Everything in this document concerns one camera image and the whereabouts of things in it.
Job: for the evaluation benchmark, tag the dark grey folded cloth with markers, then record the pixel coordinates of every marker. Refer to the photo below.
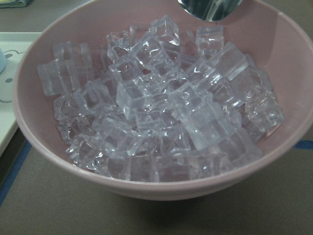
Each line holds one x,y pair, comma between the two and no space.
14,3

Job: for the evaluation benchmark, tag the cream serving tray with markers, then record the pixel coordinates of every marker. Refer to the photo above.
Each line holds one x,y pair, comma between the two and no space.
13,46

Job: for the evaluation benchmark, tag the silver metal ice scoop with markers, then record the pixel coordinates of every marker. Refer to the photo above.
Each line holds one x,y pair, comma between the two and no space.
209,10

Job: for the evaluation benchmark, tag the clear ice cubes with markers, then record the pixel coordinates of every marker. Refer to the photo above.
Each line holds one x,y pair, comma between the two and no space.
156,103

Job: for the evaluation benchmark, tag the pink bowl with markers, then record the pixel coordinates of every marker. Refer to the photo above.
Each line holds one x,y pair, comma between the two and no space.
277,43

